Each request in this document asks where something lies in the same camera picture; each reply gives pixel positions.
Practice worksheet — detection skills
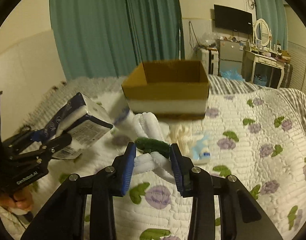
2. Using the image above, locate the navy white tissue pack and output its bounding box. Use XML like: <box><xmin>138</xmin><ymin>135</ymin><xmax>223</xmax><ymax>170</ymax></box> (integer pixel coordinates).
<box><xmin>41</xmin><ymin>92</ymin><xmax>113</xmax><ymax>160</ymax></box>

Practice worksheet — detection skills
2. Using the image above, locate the cream fluffy cloth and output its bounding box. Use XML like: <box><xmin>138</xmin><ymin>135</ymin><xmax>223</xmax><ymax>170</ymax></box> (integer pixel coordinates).
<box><xmin>169</xmin><ymin>125</ymin><xmax>193</xmax><ymax>157</ymax></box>

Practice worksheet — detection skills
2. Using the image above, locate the white green chenille plush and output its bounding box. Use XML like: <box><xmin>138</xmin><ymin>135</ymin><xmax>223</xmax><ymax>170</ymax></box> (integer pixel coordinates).
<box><xmin>132</xmin><ymin>112</ymin><xmax>175</xmax><ymax>184</ymax></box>

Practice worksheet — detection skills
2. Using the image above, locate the left hand orange glove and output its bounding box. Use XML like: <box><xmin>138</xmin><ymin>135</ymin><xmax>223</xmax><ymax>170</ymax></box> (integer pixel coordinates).
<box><xmin>0</xmin><ymin>186</ymin><xmax>34</xmax><ymax>213</ymax></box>

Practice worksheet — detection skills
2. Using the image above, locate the light blue tissue packet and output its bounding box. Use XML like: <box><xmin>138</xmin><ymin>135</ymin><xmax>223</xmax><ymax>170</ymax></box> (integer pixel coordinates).
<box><xmin>192</xmin><ymin>134</ymin><xmax>210</xmax><ymax>164</ymax></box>

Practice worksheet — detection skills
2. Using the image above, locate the floral white quilt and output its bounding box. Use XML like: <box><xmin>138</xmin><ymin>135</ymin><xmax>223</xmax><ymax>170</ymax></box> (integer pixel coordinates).
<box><xmin>32</xmin><ymin>77</ymin><xmax>306</xmax><ymax>240</ymax></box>

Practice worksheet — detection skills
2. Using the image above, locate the large green curtain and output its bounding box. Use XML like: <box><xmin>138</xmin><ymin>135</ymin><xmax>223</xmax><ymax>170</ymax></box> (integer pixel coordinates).
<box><xmin>49</xmin><ymin>0</ymin><xmax>184</xmax><ymax>80</ymax></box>

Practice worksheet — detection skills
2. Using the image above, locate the blue waste basket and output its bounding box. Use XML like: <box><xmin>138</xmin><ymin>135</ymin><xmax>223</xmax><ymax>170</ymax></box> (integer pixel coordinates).
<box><xmin>253</xmin><ymin>74</ymin><xmax>268</xmax><ymax>86</ymax></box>

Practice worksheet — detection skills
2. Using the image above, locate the brown cardboard box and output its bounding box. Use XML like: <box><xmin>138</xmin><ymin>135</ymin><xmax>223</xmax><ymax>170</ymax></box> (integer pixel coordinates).
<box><xmin>122</xmin><ymin>60</ymin><xmax>209</xmax><ymax>120</ymax></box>

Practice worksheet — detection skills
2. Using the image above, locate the blue plastic bottles pile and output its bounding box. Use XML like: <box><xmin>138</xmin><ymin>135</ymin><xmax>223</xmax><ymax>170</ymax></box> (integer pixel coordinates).
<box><xmin>220</xmin><ymin>69</ymin><xmax>245</xmax><ymax>82</ymax></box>

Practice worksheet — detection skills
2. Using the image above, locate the white dressing table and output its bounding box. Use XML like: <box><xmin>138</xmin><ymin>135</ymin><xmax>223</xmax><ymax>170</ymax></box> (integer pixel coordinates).
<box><xmin>241</xmin><ymin>49</ymin><xmax>285</xmax><ymax>88</ymax></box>

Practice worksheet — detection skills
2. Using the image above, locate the white mop pole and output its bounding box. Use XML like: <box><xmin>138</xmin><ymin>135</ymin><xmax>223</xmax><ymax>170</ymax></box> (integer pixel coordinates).
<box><xmin>178</xmin><ymin>20</ymin><xmax>182</xmax><ymax>60</ymax></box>

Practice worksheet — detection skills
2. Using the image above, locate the white suitcase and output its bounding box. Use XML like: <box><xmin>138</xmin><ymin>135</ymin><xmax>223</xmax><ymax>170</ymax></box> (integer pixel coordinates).
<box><xmin>197</xmin><ymin>48</ymin><xmax>219</xmax><ymax>76</ymax></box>

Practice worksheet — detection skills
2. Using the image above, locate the grey mini fridge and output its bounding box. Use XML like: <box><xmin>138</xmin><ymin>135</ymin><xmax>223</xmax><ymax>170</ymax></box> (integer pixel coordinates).
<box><xmin>218</xmin><ymin>40</ymin><xmax>243</xmax><ymax>74</ymax></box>

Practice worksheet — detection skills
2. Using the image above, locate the clear plastic bag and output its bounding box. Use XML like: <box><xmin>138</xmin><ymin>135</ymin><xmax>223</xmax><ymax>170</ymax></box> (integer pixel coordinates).
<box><xmin>200</xmin><ymin>33</ymin><xmax>218</xmax><ymax>48</ymax></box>

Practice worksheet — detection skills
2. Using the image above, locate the white sliding wardrobe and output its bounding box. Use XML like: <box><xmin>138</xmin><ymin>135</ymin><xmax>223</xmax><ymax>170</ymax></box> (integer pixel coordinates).
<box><xmin>284</xmin><ymin>5</ymin><xmax>306</xmax><ymax>94</ymax></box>

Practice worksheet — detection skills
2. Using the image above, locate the white oval vanity mirror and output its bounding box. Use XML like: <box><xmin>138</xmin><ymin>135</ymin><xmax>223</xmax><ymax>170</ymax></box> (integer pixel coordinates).
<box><xmin>254</xmin><ymin>18</ymin><xmax>272</xmax><ymax>47</ymax></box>

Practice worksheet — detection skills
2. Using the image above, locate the green curtain by wardrobe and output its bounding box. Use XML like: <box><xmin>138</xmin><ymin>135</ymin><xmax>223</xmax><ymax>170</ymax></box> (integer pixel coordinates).
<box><xmin>255</xmin><ymin>0</ymin><xmax>288</xmax><ymax>50</ymax></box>

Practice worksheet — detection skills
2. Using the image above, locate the black wall television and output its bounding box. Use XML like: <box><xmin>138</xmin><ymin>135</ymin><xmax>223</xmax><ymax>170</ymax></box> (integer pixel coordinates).
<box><xmin>214</xmin><ymin>4</ymin><xmax>253</xmax><ymax>35</ymax></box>

